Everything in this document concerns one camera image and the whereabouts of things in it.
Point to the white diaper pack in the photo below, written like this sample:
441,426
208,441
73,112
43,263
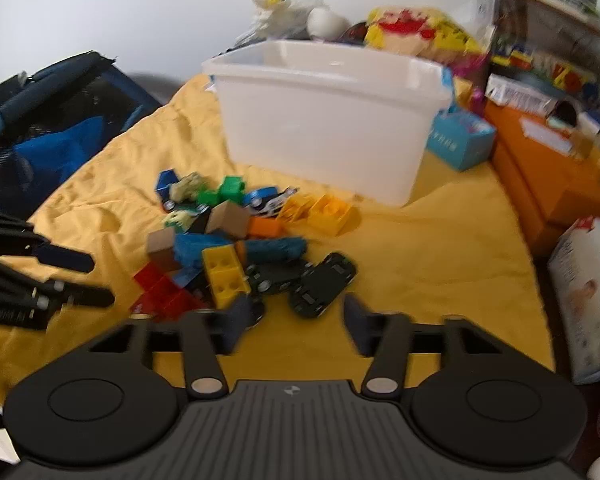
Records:
590,300

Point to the white plastic storage bin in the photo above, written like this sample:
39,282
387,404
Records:
330,125

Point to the dark blue mesh bag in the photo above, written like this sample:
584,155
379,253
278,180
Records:
45,145

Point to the clear plastic box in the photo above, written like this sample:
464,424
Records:
545,30

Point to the pale green frog block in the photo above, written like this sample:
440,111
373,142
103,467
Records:
187,185
180,217

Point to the pile of toy building blocks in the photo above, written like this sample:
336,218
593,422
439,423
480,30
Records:
275,247

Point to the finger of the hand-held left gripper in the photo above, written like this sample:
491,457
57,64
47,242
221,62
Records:
90,296
67,259

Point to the box of colourful toy pieces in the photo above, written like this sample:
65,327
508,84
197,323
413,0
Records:
545,65

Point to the blue and white toy car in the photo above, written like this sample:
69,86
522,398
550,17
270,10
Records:
267,200

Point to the yellow toy brick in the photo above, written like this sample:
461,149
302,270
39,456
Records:
330,212

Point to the orange box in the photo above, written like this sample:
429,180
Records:
545,180

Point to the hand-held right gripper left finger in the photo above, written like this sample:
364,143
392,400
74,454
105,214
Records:
242,320

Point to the yellow blanket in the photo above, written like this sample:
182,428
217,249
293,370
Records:
430,260

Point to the blue tissue box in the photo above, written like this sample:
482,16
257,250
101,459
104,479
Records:
460,140

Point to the yellow plastic bag red print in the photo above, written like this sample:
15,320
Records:
410,30

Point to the small white carton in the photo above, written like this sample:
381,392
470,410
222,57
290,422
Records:
517,94

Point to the white plastic bag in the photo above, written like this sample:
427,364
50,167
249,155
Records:
280,15

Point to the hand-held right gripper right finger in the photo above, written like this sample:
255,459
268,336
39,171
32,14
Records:
357,327

